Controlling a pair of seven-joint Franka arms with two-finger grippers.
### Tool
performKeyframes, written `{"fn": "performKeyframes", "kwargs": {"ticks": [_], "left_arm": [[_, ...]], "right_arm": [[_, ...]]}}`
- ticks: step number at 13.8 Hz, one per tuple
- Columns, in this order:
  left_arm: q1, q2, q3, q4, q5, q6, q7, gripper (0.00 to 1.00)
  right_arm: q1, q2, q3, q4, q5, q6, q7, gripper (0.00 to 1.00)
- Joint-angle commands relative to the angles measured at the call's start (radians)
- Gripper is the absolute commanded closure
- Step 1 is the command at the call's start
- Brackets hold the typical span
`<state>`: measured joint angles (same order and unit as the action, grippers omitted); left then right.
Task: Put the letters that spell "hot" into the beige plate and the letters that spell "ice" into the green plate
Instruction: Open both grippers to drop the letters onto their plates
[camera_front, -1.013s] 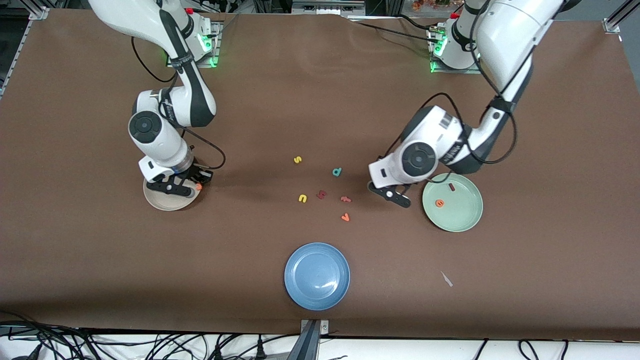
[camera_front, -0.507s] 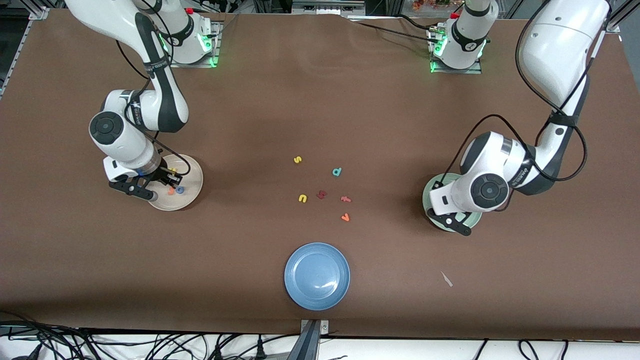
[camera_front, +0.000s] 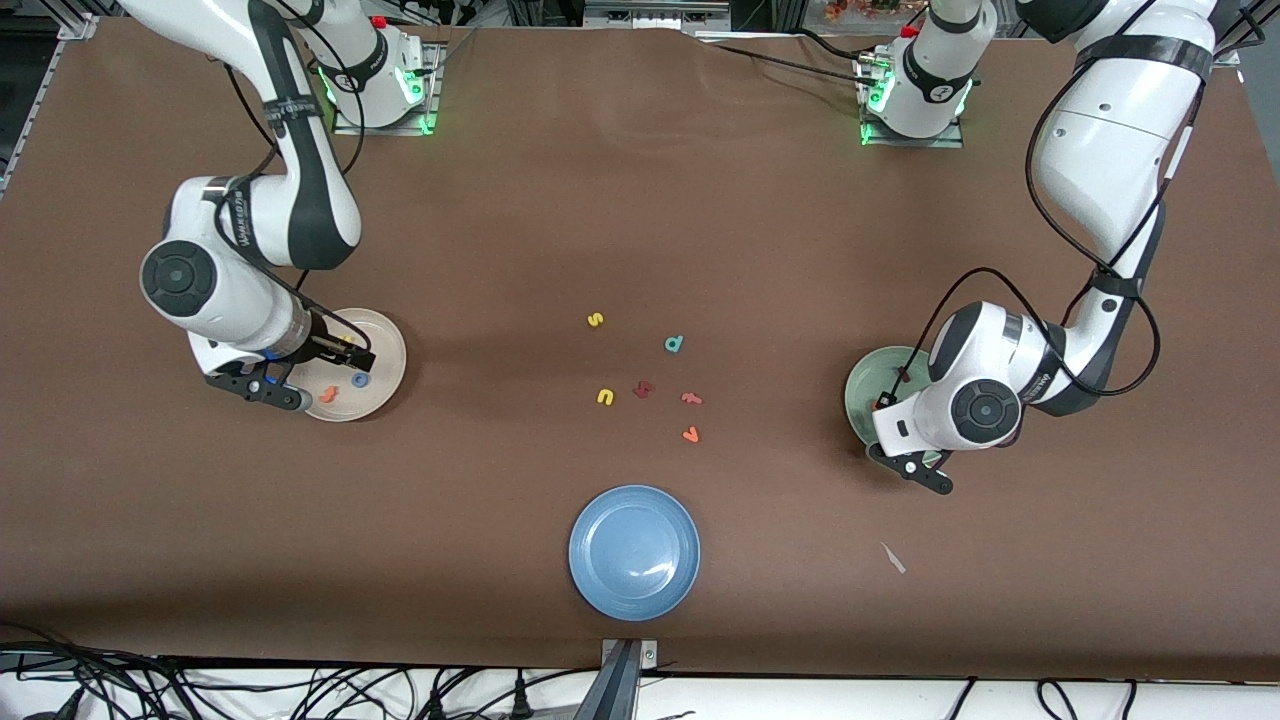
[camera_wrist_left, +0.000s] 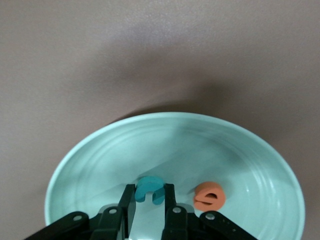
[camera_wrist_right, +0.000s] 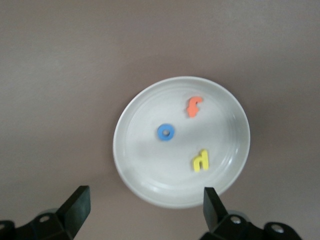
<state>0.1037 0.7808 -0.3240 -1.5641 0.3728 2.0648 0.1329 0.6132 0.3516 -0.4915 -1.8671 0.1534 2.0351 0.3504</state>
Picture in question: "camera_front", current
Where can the grey power strip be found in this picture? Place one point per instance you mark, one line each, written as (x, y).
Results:
(655, 18)

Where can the beige brown plate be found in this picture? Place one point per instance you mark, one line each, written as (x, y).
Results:
(375, 400)

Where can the orange decoration pieces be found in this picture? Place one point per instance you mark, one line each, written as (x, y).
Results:
(860, 8)

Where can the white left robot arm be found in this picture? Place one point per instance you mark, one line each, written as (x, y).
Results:
(1110, 150)

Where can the aluminium frame rail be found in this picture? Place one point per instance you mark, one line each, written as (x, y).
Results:
(1225, 55)
(75, 28)

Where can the white tape scrap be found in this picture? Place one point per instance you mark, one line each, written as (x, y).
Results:
(893, 558)

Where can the brown table cover sheet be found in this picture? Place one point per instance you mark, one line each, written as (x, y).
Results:
(640, 200)

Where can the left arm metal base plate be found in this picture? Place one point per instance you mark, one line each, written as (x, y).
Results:
(945, 142)

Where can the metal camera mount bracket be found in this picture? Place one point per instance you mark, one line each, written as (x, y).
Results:
(620, 690)

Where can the blue plate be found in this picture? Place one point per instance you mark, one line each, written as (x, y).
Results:
(633, 553)

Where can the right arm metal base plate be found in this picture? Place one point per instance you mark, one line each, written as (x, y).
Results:
(350, 129)

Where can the light green plate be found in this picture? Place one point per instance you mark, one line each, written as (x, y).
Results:
(865, 400)

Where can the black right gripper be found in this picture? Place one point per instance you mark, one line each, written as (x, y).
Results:
(326, 345)

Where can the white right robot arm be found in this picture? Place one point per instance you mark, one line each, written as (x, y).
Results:
(210, 300)

